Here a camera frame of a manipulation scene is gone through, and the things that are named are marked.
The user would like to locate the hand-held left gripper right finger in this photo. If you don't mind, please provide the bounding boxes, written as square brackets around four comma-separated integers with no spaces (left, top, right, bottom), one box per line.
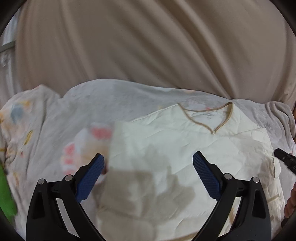
[193,151,271,241]

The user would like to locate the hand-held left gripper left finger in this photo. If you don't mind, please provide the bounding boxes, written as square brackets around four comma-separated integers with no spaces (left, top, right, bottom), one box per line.
[26,153,105,241]

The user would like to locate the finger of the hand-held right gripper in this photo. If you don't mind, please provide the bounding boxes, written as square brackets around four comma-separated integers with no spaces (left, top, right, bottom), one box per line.
[274,148,296,174]

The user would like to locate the cream quilted jacket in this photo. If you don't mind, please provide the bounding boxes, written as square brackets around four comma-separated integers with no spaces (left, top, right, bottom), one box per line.
[96,101,282,241]

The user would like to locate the person's right hand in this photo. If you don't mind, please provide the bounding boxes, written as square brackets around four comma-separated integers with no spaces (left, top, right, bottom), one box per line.
[284,180,296,219]

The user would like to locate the grey fleece cloth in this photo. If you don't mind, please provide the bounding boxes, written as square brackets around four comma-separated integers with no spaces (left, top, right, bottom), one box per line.
[265,100,296,141]

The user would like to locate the grey floral blanket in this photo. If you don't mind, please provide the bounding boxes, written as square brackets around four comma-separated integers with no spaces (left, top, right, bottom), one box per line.
[0,78,296,241]

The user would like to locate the green object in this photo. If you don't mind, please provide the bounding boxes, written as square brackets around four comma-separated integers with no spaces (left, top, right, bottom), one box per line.
[0,160,18,222]

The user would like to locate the beige curtain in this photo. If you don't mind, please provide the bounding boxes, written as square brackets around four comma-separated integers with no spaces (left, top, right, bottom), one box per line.
[14,0,296,105]

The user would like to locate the white metal rail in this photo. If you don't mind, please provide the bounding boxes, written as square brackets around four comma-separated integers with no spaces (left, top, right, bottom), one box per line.
[0,14,20,107]

